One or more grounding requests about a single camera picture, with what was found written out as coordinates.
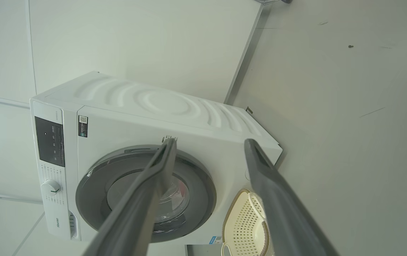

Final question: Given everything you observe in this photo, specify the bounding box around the white washing machine dial knob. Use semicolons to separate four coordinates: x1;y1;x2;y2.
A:
41;180;61;197

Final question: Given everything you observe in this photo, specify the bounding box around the washing machine glass door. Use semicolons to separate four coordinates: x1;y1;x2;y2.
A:
75;144;217;243

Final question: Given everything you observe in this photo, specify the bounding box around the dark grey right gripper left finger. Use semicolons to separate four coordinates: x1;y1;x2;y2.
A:
82;138;177;256

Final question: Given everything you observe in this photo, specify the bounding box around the dark washing machine display panel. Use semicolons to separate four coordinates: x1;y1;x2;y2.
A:
34;116;65;167

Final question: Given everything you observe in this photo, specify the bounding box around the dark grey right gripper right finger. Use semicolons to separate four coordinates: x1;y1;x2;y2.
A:
244;139;339;256

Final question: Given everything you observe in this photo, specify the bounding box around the white front-load washing machine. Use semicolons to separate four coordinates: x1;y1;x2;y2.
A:
30;71;283;246

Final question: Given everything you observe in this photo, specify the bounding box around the cream perforated laundry basket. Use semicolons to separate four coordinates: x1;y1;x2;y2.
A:
221;189;271;256

